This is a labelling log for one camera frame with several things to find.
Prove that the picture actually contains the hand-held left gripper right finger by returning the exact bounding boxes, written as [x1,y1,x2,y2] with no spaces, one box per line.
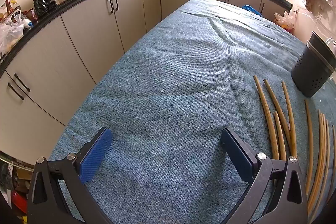
[222,128,307,224]

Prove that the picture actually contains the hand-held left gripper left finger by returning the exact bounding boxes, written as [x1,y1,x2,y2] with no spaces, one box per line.
[28,127,113,224]

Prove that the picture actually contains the bunch of wooden chopsticks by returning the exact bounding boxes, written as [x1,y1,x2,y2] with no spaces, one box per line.
[253,76,336,216]

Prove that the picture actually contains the dark grey perforated utensil holder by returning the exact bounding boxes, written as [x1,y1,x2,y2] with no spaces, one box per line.
[291,31,336,98]

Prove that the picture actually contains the blue textured tablecloth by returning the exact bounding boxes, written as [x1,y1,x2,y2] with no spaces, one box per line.
[49,0,336,224]

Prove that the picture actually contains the beige base cabinets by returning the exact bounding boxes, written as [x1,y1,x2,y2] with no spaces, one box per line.
[0,0,292,159]

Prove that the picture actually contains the clear bag with orange contents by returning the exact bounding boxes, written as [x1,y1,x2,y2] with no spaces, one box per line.
[274,10,297,30]

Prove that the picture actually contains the blue plastic bag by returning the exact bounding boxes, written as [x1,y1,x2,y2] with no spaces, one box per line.
[241,4,263,17]

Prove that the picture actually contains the clear glass mug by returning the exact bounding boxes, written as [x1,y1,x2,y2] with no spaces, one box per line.
[325,37,336,53]

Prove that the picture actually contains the white plastic bag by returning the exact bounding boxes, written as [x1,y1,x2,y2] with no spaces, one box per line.
[0,9,25,56]

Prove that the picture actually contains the small red mesh basket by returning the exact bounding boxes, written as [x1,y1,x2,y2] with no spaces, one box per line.
[22,8,38,21]

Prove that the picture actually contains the black patterned jar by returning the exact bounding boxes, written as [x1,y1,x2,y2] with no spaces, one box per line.
[34,0,50,17]

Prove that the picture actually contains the sauce bottles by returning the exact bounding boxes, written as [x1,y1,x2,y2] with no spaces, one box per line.
[5,0,21,14]

